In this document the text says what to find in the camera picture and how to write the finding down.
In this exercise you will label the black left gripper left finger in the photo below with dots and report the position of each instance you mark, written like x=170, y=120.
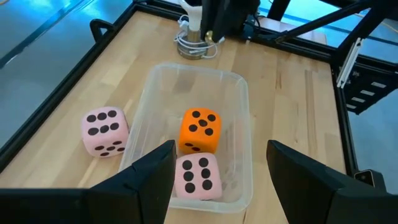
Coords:
x=146, y=186

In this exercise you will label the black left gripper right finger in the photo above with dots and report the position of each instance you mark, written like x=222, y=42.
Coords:
x=295, y=183

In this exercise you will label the pink foam die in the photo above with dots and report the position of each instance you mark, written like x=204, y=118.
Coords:
x=197, y=175
x=104, y=130

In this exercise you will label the orange foam die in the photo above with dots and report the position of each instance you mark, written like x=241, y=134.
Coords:
x=200, y=130

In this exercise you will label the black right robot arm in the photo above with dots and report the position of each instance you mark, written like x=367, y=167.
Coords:
x=227, y=15

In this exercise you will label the clear plastic bin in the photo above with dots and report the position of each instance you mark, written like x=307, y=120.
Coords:
x=236, y=124

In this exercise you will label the black rack with white labels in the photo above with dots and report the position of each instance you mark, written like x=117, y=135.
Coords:
x=370, y=90

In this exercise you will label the black diagonal strut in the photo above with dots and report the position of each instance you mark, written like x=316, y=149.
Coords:
x=323, y=20

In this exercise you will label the small black camera box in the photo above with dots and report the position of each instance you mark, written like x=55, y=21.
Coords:
x=368, y=179

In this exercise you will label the black metal table frame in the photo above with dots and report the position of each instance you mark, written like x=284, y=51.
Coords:
x=49, y=107

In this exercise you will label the white metal bracket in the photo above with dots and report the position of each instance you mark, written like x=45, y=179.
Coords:
x=349, y=62

